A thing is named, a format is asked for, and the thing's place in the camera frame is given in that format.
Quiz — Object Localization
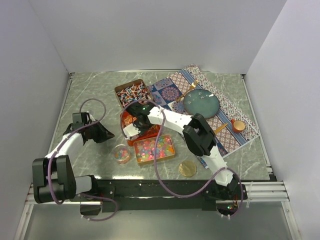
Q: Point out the orange tin lollipop candies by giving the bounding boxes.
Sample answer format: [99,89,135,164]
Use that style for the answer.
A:
[121,111,160,147]

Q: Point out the clear plastic jar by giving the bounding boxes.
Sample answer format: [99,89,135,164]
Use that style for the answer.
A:
[112,144,131,164]

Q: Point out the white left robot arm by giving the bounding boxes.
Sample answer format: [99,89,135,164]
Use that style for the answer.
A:
[32,112,115,204]

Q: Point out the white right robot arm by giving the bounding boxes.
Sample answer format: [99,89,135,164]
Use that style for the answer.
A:
[123,99,244,200]

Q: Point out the gold tin colourful jelly candies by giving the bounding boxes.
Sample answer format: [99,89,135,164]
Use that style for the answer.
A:
[133,134,176,166]

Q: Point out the teal round plate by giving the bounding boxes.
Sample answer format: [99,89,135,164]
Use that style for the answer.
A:
[183,89,220,119]

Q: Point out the gold fork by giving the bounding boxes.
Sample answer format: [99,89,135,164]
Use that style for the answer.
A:
[175,80,199,102]

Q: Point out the gold round jar lid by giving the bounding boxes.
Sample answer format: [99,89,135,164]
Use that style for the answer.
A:
[178,160,197,178]

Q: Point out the gold knife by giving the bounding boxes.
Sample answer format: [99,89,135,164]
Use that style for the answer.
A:
[214,123,228,134]

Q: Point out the patterned blue placemat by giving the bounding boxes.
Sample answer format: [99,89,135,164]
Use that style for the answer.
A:
[148,65,260,158]

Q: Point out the small copper cup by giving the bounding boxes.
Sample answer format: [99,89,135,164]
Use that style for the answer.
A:
[231,119,246,133]

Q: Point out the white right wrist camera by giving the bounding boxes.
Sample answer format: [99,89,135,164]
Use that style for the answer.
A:
[123,123,141,140]

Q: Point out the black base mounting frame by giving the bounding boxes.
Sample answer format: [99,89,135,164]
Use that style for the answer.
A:
[73,179,248,216]

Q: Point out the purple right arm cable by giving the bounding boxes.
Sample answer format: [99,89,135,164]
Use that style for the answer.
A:
[120,99,245,218]

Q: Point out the aluminium rail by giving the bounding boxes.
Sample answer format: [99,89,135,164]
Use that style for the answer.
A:
[214,181,290,204]

